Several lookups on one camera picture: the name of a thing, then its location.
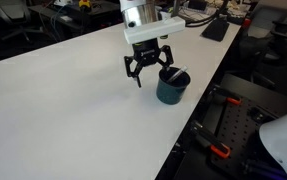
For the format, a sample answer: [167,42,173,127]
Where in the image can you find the small white device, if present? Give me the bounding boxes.
[53,0,73,7]

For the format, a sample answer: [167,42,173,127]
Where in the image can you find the black clamp orange handle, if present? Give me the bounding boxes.
[208,85,243,107]
[189,120,233,160]

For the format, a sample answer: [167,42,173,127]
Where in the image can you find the dark teal cup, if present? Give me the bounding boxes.
[155,66,192,106]

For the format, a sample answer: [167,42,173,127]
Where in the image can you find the black camera cable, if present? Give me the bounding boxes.
[182,0,229,29]

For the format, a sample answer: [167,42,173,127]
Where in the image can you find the grey office chair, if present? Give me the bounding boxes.
[0,0,32,43]
[249,0,287,101]

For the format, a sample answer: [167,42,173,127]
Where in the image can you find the yellow tool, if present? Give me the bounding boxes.
[78,0,93,10]

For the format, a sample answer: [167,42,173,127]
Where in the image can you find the black keyboard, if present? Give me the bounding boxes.
[201,18,231,43]

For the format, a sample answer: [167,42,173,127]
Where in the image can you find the white and red marker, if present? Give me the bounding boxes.
[167,65,189,84]

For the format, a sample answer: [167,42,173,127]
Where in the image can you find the small red object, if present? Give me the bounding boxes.
[242,18,253,28]

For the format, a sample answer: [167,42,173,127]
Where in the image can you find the dark background desk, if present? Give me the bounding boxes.
[27,0,122,34]

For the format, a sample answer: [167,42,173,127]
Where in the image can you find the black perforated breadboard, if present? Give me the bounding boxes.
[172,73,287,180]

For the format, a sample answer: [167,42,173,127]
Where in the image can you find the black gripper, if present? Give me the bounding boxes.
[123,37,174,89]

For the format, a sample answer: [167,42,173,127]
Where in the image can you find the white paper sheets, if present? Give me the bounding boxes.
[182,7,217,19]

